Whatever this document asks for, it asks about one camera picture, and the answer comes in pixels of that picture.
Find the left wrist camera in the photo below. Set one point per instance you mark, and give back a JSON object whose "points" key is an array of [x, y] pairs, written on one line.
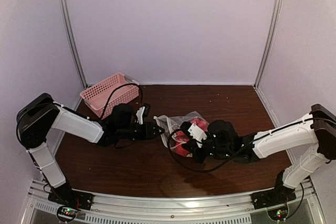
{"points": [[142, 113]]}

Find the aluminium corner post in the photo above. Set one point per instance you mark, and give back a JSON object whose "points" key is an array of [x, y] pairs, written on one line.
{"points": [[276, 10], [72, 43]]}

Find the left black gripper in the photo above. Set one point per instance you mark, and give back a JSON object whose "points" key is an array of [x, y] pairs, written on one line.
{"points": [[148, 131]]}

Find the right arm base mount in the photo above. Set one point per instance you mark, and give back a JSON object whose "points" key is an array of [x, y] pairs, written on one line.
{"points": [[275, 203]]}

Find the right aluminium corner post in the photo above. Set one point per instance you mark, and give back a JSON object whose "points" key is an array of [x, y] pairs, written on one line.
{"points": [[276, 10]]}

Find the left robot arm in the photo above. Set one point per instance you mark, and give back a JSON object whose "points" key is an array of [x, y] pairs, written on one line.
{"points": [[44, 114]]}

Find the left aluminium corner post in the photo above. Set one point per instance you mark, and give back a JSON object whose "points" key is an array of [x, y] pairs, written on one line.
{"points": [[72, 43]]}

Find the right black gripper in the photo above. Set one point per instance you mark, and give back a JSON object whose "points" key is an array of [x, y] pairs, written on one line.
{"points": [[191, 147]]}

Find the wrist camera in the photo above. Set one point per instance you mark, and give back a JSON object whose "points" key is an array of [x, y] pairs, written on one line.
{"points": [[142, 113], [197, 134]]}

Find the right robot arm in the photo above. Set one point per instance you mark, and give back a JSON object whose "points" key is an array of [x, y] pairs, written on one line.
{"points": [[220, 140]]}

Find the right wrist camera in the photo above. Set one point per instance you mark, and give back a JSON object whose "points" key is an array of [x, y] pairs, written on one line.
{"points": [[197, 134]]}

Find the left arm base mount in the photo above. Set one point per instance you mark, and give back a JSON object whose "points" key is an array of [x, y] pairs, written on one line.
{"points": [[69, 209]]}

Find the red fake fruit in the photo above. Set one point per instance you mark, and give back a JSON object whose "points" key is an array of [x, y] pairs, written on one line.
{"points": [[178, 139]]}

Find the pink perforated plastic basket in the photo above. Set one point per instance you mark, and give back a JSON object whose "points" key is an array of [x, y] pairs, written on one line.
{"points": [[113, 90]]}

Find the aluminium front rail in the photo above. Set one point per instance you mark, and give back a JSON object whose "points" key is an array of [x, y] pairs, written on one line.
{"points": [[232, 208]]}

